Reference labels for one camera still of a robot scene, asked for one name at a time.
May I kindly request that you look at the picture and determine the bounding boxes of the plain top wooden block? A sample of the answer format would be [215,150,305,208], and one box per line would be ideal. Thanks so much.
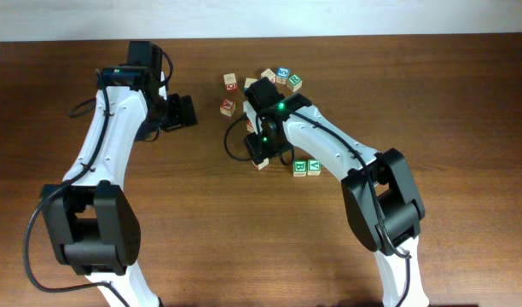
[260,68,276,84]

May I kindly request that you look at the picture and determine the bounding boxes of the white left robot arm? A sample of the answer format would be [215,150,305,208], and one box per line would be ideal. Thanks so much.
[32,41,198,306]

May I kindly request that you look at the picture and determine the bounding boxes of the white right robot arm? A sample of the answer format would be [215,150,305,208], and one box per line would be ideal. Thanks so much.
[243,78,430,306]

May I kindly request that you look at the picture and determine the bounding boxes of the red letter A block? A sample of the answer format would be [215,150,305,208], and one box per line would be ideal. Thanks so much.
[219,99,236,117]

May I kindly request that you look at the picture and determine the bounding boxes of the green letter V block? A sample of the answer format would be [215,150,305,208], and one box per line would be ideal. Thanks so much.
[307,159,322,176]

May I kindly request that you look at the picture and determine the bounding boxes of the plain face number block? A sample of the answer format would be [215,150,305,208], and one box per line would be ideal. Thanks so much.
[254,158,270,171]

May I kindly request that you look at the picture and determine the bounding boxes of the blue letter wooden block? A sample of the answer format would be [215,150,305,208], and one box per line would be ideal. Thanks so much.
[244,78,258,90]

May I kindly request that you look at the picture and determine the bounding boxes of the green letter B block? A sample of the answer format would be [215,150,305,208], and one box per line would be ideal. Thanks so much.
[293,160,308,177]

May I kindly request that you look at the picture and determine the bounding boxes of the red letter E block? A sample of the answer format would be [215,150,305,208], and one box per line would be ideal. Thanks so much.
[246,120,255,133]

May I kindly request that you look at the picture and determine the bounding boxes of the green letter R block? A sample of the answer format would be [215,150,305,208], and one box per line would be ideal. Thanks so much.
[287,74,303,92]

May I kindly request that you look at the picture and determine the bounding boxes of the red letter C block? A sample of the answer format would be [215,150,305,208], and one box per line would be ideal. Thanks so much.
[223,73,237,91]

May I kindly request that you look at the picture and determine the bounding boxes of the blue number five block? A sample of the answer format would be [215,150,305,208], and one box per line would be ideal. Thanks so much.
[275,67,290,84]

